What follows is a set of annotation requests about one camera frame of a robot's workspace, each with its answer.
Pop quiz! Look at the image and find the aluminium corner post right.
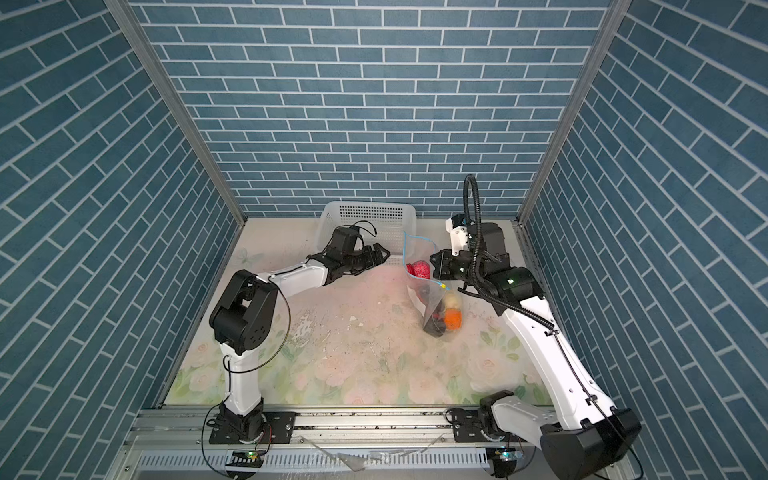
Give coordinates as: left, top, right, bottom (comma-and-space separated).
517, 0, 631, 225

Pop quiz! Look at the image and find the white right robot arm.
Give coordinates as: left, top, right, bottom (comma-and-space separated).
430, 215, 641, 479

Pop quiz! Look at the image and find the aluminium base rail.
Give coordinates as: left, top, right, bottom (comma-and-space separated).
104, 404, 637, 480

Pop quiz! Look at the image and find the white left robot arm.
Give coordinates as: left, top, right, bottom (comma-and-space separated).
206, 243, 391, 445

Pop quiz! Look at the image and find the clear zip top bag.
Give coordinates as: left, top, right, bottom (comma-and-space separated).
403, 235, 461, 337

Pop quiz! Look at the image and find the small orange tangerine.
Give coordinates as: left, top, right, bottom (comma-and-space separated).
443, 308, 462, 331

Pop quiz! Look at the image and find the black avocado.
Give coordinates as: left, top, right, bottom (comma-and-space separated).
423, 312, 447, 338

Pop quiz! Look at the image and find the cream white bun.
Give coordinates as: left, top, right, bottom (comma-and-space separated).
442, 292, 462, 310

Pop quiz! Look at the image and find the white perforated plastic basket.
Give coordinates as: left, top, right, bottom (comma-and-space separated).
314, 201, 417, 264

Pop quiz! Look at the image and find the aluminium corner post left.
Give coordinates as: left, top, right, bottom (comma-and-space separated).
104, 0, 247, 227

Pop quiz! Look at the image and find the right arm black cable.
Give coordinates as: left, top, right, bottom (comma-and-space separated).
461, 173, 646, 480

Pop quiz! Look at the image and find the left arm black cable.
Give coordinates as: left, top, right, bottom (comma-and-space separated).
199, 269, 293, 480

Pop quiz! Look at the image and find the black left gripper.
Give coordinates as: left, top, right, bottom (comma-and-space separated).
339, 241, 390, 274

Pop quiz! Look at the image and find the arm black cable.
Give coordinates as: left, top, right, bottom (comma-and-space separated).
461, 173, 646, 480
199, 269, 293, 480

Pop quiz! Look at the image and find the aluminium corner post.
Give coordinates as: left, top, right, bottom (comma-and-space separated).
517, 0, 631, 225
104, 0, 247, 227

